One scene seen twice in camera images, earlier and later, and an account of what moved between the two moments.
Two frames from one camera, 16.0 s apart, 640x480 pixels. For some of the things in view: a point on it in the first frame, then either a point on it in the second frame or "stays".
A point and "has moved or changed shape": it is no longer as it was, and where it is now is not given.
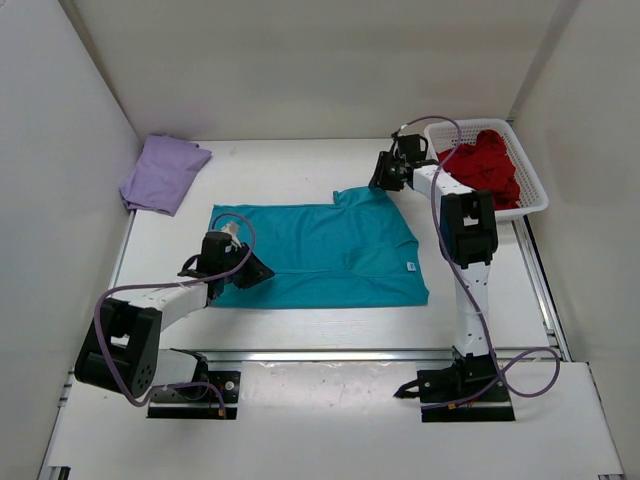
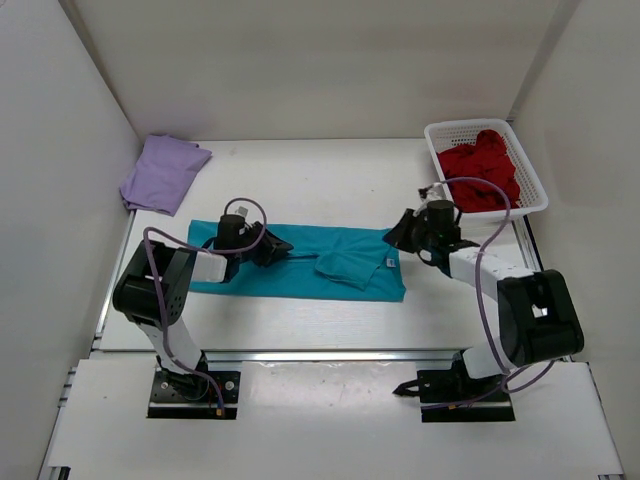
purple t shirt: (163, 172) stays
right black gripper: (385, 171) to (411, 232)
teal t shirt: (356, 252) has moved or changed shape
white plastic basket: (533, 194) stays
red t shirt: (485, 165) stays
